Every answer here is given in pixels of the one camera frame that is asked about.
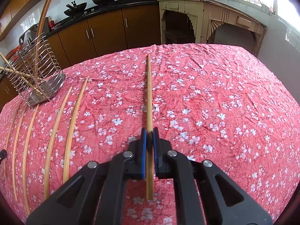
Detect steel wire chopstick holder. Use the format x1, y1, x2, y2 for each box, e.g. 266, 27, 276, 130
3, 23, 66, 107

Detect dark wooden stool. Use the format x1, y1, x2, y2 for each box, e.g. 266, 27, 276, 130
164, 29, 195, 45

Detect red floral tablecloth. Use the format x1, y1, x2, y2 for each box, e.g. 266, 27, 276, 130
0, 43, 296, 225

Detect cream wooden side table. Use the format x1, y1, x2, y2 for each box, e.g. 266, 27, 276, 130
157, 0, 267, 57

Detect large barred window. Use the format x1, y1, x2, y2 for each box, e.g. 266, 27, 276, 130
232, 0, 300, 39

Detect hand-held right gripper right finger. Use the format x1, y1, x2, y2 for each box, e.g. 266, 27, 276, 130
152, 128, 273, 225

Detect black gas stove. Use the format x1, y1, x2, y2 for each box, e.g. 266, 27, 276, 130
63, 3, 123, 16

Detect brown wall cabinets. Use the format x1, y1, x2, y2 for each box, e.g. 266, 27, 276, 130
0, 0, 63, 42

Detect black wok with handle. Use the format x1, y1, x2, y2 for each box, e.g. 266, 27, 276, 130
64, 1, 87, 17

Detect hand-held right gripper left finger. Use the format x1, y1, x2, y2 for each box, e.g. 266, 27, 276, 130
26, 128, 148, 225

